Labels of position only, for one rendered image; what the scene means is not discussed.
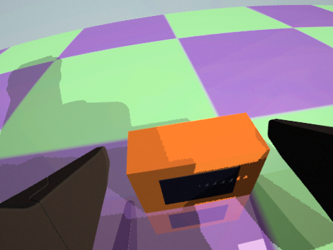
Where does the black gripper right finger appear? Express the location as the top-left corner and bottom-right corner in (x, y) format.
(267, 119), (333, 222)

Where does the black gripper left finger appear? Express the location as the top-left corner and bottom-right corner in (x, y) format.
(0, 147), (110, 250)

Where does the orange block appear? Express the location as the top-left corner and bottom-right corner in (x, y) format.
(126, 112), (270, 213)

